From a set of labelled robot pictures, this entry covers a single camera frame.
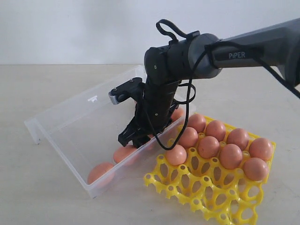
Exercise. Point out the brown egg front corner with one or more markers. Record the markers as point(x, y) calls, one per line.
point(98, 171)

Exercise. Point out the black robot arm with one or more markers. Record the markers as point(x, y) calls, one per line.
point(202, 56)

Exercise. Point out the yellow plastic egg tray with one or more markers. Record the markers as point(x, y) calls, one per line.
point(225, 195)

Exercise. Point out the brown egg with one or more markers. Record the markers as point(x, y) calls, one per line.
point(261, 148)
point(197, 121)
point(189, 138)
point(208, 147)
point(176, 156)
point(230, 156)
point(216, 129)
point(238, 137)
point(147, 143)
point(178, 113)
point(123, 152)
point(255, 169)

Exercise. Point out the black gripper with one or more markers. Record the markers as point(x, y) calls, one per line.
point(154, 111)

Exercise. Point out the clear plastic storage box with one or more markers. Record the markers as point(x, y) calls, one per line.
point(84, 131)

